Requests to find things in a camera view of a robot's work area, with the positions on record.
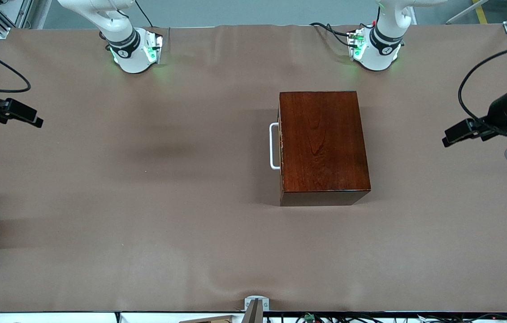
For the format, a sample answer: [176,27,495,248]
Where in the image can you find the wooden drawer with white handle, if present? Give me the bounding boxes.
[269,105,285,191]

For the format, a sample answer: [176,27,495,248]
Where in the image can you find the black right base cable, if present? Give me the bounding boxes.
[134,0,155,28]

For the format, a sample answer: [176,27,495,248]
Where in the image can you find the light wooden strip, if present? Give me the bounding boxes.
[178,315,234,323]

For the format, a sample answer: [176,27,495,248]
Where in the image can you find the dark brown wooden cabinet box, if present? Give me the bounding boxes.
[279,91,372,207]

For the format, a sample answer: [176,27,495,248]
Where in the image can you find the black left base cable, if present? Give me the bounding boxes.
[309,22,353,48]

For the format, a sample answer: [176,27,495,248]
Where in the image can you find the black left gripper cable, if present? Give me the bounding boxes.
[458,45,507,133]

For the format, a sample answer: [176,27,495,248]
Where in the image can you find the grey metal camera bracket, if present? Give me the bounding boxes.
[241,296,270,323]

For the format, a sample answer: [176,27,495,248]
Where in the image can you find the black base cable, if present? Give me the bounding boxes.
[134,0,155,28]
[309,22,353,48]

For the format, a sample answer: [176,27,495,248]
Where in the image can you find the tangled black cables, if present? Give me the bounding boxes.
[296,313,507,323]

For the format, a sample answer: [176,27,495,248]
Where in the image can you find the brown table mat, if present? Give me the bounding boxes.
[0,23,507,313]

